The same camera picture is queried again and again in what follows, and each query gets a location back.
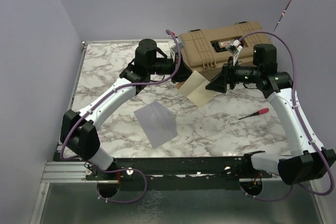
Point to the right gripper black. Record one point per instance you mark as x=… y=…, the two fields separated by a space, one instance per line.
x=227 y=75

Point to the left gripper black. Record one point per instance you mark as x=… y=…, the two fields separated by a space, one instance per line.
x=183 y=73

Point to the tan paper letter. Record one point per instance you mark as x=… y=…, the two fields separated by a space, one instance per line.
x=194 y=89

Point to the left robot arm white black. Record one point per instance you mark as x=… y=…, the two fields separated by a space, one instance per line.
x=79 y=129

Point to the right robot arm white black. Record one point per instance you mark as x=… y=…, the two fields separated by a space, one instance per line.
x=309 y=159

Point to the tan plastic tool case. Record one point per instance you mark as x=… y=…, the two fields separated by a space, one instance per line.
x=204 y=50

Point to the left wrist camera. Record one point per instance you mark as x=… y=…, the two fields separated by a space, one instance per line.
x=174 y=48

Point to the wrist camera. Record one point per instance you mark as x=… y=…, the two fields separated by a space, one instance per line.
x=234 y=47
x=174 y=48

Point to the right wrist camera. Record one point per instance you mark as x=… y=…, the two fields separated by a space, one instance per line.
x=234 y=47

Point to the red handled screwdriver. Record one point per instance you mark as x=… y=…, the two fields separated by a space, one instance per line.
x=259 y=112

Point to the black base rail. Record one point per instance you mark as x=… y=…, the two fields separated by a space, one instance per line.
x=174 y=174

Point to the aluminium frame rail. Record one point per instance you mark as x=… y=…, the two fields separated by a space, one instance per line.
x=55 y=172

